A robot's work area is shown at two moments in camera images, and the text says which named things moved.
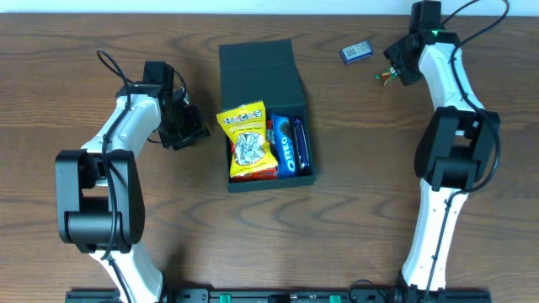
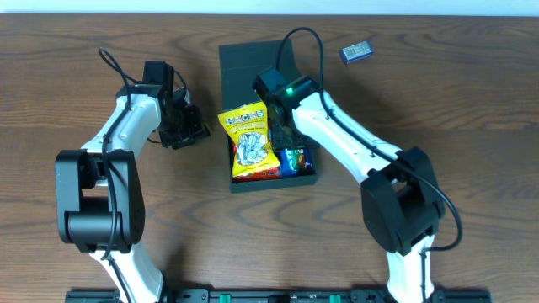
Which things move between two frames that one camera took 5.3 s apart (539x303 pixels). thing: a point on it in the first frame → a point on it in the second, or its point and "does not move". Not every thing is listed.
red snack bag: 268,173 does not move
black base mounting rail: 286,295 does not move
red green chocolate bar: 387,76 → 299,158
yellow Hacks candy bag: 253,159 does not move
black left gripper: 185,127 does not move
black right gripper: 402,61 → 285,137
